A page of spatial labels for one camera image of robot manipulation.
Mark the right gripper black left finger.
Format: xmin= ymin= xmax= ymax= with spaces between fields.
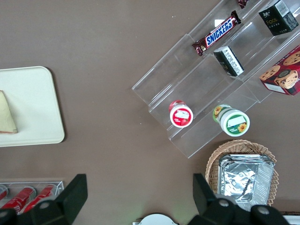
xmin=0 ymin=173 xmax=88 ymax=225

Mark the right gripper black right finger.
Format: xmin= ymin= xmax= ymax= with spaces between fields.
xmin=187 ymin=173 xmax=300 ymax=225

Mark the triangular sandwich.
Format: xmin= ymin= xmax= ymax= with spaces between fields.
xmin=0 ymin=90 xmax=18 ymax=135

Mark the aluminium foil tray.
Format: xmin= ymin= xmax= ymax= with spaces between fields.
xmin=217 ymin=153 xmax=275 ymax=213

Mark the light wicker basket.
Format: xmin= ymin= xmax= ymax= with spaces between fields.
xmin=205 ymin=140 xmax=280 ymax=213

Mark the cream plastic serving tray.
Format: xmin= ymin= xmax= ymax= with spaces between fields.
xmin=0 ymin=66 xmax=66 ymax=148

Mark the clear acrylic bottle rack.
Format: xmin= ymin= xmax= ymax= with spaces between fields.
xmin=0 ymin=180 xmax=65 ymax=213

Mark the white plastic snack bin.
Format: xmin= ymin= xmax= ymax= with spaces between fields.
xmin=280 ymin=212 xmax=300 ymax=225

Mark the green lid yogurt cup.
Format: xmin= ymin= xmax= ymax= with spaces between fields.
xmin=212 ymin=104 xmax=251 ymax=137

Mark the red lid yogurt cup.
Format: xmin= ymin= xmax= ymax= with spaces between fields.
xmin=168 ymin=100 xmax=194 ymax=128

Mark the clear acrylic stepped shelf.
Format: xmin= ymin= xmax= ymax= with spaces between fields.
xmin=131 ymin=0 xmax=300 ymax=159

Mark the small black carton box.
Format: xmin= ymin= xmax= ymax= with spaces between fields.
xmin=258 ymin=0 xmax=300 ymax=37
xmin=213 ymin=45 xmax=245 ymax=78

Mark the red chocolate cookie box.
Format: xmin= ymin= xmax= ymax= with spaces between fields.
xmin=258 ymin=45 xmax=300 ymax=97

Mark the Snickers chocolate bar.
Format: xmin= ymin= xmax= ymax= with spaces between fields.
xmin=192 ymin=10 xmax=242 ymax=57
xmin=236 ymin=0 xmax=250 ymax=10

